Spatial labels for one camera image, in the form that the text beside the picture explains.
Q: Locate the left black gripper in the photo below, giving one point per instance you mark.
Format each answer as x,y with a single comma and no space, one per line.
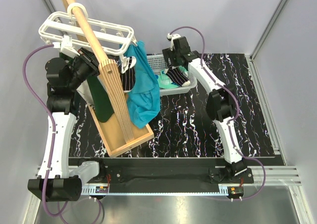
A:
88,57

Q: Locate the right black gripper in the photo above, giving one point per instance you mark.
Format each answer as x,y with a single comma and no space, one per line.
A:
167,54

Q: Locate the white plastic clip hanger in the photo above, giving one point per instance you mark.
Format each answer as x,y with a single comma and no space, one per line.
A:
76,21

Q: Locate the white hanger clip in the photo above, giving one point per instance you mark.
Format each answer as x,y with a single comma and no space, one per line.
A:
127,63

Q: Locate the black white striped sock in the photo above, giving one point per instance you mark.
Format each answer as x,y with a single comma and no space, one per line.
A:
128,80

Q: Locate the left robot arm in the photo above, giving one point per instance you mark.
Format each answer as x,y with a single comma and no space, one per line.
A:
55,182

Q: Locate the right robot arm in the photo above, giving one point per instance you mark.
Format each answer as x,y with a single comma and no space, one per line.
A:
222,106

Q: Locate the grey plastic basket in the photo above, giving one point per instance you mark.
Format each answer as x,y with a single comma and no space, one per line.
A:
157,64

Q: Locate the wooden pole stand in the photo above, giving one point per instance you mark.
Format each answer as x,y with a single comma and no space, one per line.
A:
108,70

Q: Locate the green white sock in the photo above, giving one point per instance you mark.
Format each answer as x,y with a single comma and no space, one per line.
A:
93,93

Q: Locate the teal cloth garment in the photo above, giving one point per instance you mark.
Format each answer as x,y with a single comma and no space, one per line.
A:
144,99

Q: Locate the black marbled mat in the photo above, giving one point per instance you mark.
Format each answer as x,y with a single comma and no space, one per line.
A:
186,127

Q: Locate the wooden tray base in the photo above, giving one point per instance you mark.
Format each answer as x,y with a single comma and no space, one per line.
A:
113,137

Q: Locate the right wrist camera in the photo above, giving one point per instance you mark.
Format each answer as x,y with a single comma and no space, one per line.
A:
171,38

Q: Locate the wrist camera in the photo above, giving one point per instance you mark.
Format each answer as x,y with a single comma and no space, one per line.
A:
171,38
65,46

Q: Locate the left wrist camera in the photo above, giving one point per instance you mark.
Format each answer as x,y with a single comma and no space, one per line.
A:
65,46

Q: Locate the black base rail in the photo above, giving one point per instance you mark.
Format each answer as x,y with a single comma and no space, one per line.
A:
214,169

